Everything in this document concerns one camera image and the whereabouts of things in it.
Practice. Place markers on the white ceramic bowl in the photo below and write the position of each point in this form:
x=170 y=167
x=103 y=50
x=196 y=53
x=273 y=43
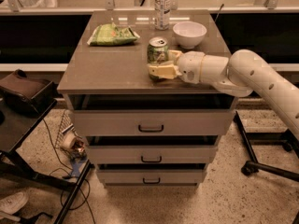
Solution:
x=189 y=34

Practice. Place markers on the bottom grey drawer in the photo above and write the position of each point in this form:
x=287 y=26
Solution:
x=152 y=177

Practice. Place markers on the top grey drawer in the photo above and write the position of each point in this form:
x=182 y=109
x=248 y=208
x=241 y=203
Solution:
x=137 y=123

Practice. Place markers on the green chip bag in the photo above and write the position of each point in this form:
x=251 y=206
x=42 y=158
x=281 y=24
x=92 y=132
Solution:
x=112 y=35

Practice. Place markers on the white sneaker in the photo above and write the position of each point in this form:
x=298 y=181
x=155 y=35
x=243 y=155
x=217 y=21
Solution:
x=14 y=203

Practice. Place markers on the grey drawer cabinet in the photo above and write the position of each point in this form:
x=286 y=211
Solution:
x=115 y=78

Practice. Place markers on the dark bag on table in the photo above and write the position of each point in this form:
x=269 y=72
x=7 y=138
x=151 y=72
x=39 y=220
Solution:
x=26 y=96

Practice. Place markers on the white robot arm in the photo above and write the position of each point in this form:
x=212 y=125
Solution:
x=239 y=75

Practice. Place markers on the wire basket with clutter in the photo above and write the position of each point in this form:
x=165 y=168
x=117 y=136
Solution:
x=68 y=141

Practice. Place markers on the black chair base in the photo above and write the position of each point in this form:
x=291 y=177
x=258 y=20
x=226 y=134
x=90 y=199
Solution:
x=286 y=140

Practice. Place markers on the grey drawer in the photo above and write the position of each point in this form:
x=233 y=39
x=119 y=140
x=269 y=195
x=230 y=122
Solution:
x=152 y=177
x=137 y=123
x=150 y=154

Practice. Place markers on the green soda can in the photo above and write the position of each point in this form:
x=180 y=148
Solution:
x=157 y=53

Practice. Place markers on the clear plastic water bottle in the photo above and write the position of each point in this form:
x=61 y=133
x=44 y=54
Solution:
x=162 y=14

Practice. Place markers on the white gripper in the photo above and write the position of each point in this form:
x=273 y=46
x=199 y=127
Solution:
x=191 y=65

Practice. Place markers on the middle grey drawer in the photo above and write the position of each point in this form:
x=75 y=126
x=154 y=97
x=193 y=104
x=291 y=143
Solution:
x=150 y=154

